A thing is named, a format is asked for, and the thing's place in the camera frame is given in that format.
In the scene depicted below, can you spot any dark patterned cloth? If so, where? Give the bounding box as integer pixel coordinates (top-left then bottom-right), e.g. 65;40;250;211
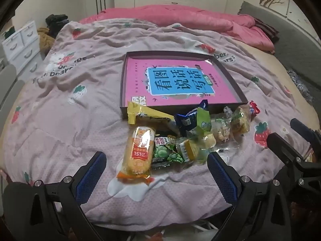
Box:
287;69;314;101

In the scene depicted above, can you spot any dark striped pillow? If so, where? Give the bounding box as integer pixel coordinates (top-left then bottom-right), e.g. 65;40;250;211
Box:
253;17;280;43

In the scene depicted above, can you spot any yellow wafer packet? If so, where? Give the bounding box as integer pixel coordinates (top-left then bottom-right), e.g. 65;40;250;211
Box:
127;101;180;136

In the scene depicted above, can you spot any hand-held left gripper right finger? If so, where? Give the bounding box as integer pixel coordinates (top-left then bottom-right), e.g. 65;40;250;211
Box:
207;151;301;241

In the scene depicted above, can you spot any light green candy packet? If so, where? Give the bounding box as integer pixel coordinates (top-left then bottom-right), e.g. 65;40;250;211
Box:
188;107;217;165

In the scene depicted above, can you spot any clear barcode cracker packet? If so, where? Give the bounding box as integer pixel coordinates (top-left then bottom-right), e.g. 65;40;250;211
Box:
176;139;201;162

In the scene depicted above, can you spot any black green pea packet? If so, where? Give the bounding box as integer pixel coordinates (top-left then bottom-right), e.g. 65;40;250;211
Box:
150;131;195;172

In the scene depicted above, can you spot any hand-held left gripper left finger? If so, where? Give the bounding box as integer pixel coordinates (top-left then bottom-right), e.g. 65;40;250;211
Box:
2;151;108;241

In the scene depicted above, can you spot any green label cracker packet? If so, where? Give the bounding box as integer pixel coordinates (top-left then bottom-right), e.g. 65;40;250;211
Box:
229;105;251;135

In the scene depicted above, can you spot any orange noodle snack packet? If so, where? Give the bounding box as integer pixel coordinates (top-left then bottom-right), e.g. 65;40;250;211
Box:
117;126;157;185

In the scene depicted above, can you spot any strawberry printed blanket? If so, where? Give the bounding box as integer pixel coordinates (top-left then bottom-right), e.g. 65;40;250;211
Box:
0;17;314;206

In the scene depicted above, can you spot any pink book with blue panel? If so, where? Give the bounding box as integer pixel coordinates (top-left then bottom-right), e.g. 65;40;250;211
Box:
127;57;239;107

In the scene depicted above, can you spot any beige bed sheet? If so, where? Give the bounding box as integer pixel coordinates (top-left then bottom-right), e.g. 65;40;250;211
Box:
233;40;316;121

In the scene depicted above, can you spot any brown plush toy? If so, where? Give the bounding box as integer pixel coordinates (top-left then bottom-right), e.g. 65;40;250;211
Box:
37;27;56;53

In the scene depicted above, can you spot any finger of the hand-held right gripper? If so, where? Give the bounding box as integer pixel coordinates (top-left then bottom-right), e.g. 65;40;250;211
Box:
290;118;321;151
266;132;311;189

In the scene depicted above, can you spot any pile of dark clothes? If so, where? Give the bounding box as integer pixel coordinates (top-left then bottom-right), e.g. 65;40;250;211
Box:
45;14;69;38

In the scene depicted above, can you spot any white cord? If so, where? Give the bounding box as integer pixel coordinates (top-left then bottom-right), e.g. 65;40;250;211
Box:
160;221;218;241

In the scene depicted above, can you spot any white drawer cabinet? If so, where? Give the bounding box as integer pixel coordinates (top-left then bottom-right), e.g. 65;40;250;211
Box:
2;21;42;68

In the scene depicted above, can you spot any long red snack packet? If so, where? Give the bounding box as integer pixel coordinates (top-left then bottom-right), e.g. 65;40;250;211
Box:
248;100;261;118

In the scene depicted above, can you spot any blue cookie packet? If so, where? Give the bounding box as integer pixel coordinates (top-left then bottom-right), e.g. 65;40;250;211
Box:
174;100;210;137

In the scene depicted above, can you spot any dark shallow cardboard box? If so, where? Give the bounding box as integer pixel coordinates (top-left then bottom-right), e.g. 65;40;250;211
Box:
120;51;249;119

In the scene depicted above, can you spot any pink quilt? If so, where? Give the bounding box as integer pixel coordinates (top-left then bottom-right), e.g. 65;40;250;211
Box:
78;5;275;53

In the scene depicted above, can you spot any grey padded headboard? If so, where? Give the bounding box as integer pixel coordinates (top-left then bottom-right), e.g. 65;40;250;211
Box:
238;1;321;98

